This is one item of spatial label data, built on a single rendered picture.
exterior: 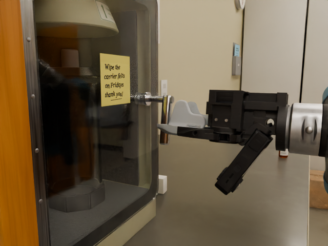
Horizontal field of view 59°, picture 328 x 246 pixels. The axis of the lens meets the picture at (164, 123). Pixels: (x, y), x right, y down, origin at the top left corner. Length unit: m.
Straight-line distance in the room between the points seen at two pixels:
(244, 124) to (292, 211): 0.33
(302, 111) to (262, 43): 2.93
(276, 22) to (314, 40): 0.41
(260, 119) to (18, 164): 0.34
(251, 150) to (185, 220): 0.26
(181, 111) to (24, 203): 0.30
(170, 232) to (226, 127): 0.26
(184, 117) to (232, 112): 0.08
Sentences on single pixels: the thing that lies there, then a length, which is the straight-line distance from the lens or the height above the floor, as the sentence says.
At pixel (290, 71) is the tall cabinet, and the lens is 3.32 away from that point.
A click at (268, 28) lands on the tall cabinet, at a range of 3.37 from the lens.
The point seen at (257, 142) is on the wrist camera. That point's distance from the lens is 0.45.
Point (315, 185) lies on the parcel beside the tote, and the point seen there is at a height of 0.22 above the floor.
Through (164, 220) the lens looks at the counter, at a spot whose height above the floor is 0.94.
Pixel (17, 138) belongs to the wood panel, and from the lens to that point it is 0.24.
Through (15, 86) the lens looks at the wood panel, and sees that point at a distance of 0.24.
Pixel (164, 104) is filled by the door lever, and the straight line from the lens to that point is 0.51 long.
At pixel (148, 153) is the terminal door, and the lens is 0.56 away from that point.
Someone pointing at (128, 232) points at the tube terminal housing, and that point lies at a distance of 0.57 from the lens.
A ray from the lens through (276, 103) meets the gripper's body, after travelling 0.45.
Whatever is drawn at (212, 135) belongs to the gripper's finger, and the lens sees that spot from 0.44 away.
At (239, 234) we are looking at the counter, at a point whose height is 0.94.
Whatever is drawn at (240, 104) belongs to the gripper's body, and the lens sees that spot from 0.44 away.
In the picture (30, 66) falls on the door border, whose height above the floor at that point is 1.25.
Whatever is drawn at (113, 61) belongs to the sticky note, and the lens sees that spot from 0.46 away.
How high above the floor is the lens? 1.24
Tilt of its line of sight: 9 degrees down
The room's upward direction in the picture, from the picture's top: straight up
